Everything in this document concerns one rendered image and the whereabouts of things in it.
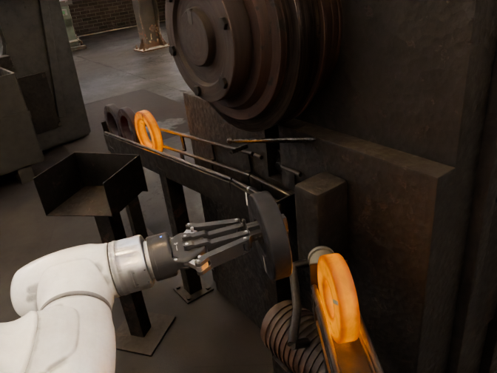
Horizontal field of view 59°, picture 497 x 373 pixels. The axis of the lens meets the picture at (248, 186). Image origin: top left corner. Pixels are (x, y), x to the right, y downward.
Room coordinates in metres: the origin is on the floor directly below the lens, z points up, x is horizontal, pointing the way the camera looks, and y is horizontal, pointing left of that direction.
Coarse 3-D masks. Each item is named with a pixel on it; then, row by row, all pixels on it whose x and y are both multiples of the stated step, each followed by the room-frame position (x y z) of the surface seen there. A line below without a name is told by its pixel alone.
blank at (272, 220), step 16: (256, 192) 0.67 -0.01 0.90; (256, 208) 0.63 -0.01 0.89; (272, 208) 0.61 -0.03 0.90; (272, 224) 0.59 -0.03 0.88; (272, 240) 0.57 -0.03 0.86; (288, 240) 0.58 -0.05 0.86; (272, 256) 0.57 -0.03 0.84; (288, 256) 0.57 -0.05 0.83; (272, 272) 0.58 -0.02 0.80; (288, 272) 0.58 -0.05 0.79
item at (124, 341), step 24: (48, 168) 1.33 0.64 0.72; (72, 168) 1.42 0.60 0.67; (96, 168) 1.42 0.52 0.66; (120, 168) 1.38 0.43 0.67; (48, 192) 1.29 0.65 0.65; (72, 192) 1.38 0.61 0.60; (96, 192) 1.36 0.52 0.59; (120, 192) 1.22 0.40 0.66; (96, 216) 1.19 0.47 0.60; (120, 216) 1.31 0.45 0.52; (144, 312) 1.30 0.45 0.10; (120, 336) 1.28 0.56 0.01; (144, 336) 1.26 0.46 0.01
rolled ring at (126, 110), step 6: (126, 108) 1.81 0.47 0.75; (120, 114) 1.84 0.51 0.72; (126, 114) 1.77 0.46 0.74; (132, 114) 1.77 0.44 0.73; (120, 120) 1.85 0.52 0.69; (126, 120) 1.87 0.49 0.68; (132, 120) 1.75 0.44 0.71; (120, 126) 1.87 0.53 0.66; (126, 126) 1.87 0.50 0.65; (132, 126) 1.74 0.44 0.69; (126, 132) 1.86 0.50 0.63; (132, 132) 1.75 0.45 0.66; (126, 138) 1.83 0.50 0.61; (132, 138) 1.84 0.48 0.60
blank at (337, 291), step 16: (320, 256) 0.65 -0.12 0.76; (336, 256) 0.62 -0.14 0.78; (320, 272) 0.65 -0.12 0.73; (336, 272) 0.58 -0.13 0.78; (320, 288) 0.65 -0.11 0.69; (336, 288) 0.56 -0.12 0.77; (352, 288) 0.55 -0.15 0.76; (336, 304) 0.55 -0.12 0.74; (352, 304) 0.54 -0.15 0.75; (336, 320) 0.55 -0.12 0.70; (352, 320) 0.53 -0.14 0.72; (336, 336) 0.55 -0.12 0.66; (352, 336) 0.53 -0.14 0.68
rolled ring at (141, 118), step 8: (136, 112) 1.69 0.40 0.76; (144, 112) 1.65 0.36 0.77; (136, 120) 1.70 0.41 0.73; (144, 120) 1.63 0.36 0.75; (152, 120) 1.62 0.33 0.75; (136, 128) 1.72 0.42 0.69; (144, 128) 1.72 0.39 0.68; (152, 128) 1.59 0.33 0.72; (144, 136) 1.71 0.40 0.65; (152, 136) 1.59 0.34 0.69; (160, 136) 1.59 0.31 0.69; (144, 144) 1.68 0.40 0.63; (152, 144) 1.60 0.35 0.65; (160, 144) 1.59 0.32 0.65
